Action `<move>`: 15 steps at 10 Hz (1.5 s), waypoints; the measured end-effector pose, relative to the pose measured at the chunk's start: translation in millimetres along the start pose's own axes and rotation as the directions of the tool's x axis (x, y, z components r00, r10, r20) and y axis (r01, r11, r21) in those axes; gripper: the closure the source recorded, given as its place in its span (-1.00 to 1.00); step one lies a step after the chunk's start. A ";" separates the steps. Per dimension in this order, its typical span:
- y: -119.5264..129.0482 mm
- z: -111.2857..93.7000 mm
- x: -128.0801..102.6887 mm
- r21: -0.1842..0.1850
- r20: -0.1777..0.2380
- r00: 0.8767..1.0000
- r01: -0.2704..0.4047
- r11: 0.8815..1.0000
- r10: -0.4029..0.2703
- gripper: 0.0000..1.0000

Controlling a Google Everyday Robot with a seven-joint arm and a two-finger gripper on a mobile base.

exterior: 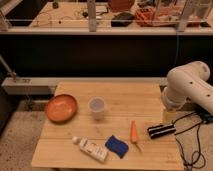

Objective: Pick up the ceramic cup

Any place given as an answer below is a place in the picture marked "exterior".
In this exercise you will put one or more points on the black white striped box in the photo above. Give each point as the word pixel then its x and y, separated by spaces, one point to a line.
pixel 160 130

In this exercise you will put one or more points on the orange bowl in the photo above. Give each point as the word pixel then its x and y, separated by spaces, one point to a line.
pixel 61 108

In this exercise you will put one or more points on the white tube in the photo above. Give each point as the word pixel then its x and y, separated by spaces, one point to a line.
pixel 92 149

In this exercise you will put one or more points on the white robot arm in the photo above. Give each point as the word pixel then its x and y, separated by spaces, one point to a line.
pixel 187 81

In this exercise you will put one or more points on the orange tool box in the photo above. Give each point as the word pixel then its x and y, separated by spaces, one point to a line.
pixel 153 17

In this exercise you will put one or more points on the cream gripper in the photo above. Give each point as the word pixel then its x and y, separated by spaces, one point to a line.
pixel 168 115

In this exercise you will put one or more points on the blue sponge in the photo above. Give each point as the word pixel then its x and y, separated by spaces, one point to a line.
pixel 117 146

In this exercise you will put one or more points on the orange carrot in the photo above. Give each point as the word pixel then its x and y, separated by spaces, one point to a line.
pixel 134 134

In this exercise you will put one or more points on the white ceramic cup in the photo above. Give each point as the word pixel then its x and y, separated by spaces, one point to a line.
pixel 96 107

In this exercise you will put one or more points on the black pouch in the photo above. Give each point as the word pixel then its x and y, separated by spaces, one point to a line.
pixel 122 19

